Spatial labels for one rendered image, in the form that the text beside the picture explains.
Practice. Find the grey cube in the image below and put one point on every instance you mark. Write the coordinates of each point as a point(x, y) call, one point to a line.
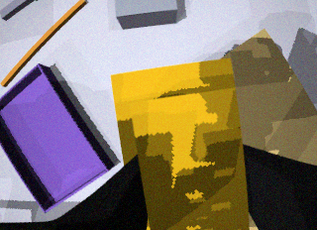
point(145, 13)

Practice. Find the purple open tray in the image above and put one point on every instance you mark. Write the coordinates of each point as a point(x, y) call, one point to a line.
point(47, 141)

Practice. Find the orange thin rod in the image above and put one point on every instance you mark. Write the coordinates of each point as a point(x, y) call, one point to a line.
point(40, 43)

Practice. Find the pale yellow panel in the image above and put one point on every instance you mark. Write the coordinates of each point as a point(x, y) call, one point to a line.
point(277, 115)

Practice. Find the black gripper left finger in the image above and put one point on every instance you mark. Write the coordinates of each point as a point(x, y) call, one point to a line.
point(117, 205)

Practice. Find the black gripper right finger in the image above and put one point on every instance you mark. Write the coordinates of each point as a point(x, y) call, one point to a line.
point(282, 192)

